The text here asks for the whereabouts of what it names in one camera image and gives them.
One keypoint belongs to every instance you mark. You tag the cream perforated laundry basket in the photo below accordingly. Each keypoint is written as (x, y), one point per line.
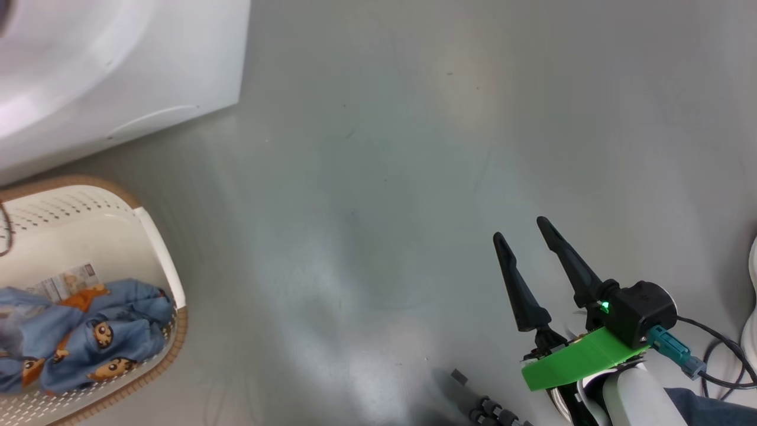
(89, 236)

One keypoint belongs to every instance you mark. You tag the blue cartoon print garment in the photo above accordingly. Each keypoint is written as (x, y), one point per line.
(118, 331)

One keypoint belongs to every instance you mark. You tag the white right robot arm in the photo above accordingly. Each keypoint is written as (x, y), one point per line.
(639, 396)

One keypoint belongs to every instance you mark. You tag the white front-load washing machine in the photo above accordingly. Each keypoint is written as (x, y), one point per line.
(118, 71)

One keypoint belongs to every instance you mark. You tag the blue denim fabric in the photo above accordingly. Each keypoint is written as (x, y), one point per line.
(715, 408)

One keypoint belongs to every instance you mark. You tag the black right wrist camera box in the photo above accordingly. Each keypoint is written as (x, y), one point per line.
(639, 310)

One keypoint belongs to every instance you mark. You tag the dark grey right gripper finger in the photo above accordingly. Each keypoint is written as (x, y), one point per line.
(571, 260)
(520, 296)

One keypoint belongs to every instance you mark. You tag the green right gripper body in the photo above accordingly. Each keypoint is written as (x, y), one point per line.
(579, 358)

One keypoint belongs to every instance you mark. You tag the round white filter cover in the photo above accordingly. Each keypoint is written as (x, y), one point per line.
(154, 121)

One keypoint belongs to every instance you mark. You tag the paper basket product sticker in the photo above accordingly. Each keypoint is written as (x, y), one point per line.
(65, 283)

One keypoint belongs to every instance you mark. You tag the white rounded object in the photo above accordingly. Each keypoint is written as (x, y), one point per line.
(752, 307)

